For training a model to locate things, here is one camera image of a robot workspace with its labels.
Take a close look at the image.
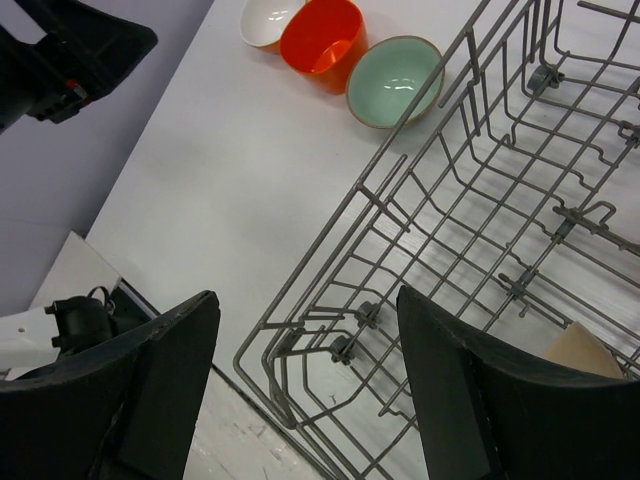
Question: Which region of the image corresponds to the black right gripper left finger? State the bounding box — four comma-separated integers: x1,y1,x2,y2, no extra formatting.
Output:
1,290,220,479

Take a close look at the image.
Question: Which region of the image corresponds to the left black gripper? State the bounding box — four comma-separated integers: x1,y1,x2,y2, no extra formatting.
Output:
1,1,158,131

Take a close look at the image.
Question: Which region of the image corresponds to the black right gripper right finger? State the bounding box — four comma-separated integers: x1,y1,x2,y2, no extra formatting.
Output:
396,286,639,479

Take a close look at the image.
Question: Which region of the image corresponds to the small white bowl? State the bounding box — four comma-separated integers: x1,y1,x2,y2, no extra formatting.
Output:
239,0,306,54

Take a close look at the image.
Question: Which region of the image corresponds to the grey wire dish rack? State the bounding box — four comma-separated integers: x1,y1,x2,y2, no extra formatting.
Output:
233,1,639,479

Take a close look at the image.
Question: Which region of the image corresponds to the orange square bowl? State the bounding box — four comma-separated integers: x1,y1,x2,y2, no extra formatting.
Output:
280,0,369,95

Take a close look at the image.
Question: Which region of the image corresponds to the pale green ceramic bowl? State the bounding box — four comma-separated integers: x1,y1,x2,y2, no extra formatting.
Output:
346,35,445,129

